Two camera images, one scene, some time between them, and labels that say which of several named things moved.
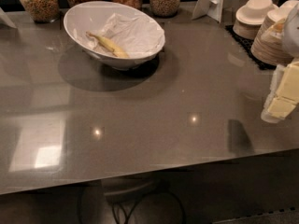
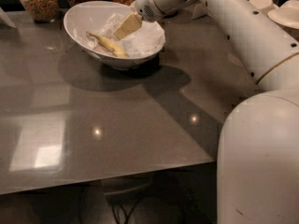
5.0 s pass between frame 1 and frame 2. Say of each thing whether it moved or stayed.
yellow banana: stayed
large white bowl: stayed
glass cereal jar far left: stayed
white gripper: moved
